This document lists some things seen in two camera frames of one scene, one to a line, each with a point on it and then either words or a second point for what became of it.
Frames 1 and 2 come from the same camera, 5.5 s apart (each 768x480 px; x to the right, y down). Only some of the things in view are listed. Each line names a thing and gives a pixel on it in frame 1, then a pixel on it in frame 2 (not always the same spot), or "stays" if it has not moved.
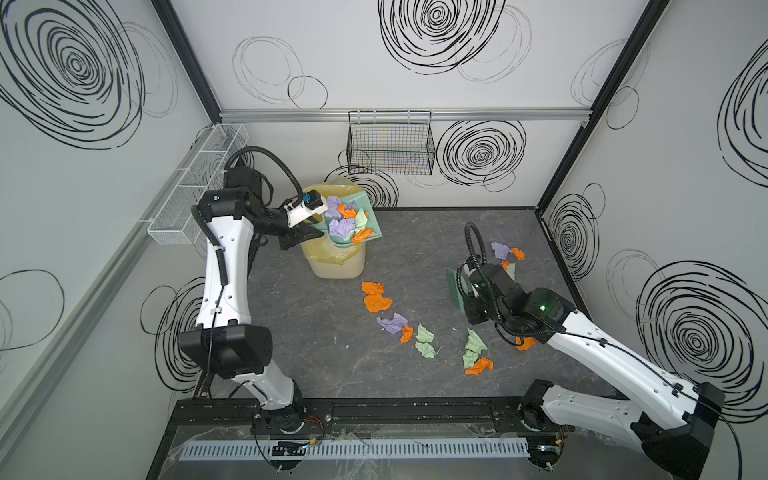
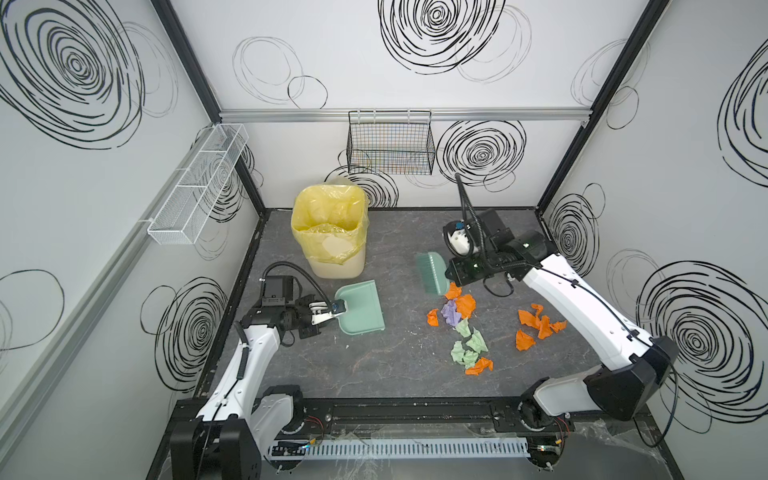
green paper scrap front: [473, 347] stays
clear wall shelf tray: [209, 159] stays
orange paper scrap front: [479, 367] stays
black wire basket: [390, 142] stays
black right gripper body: [475, 298] -> [455, 271]
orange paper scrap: [372, 288] -> [453, 292]
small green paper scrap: [426, 349] -> [457, 352]
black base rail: [361, 418] stays
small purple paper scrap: [394, 324] -> [449, 311]
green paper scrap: [423, 335] -> [462, 328]
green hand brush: [452, 280] -> [434, 272]
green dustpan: [350, 220] -> [363, 312]
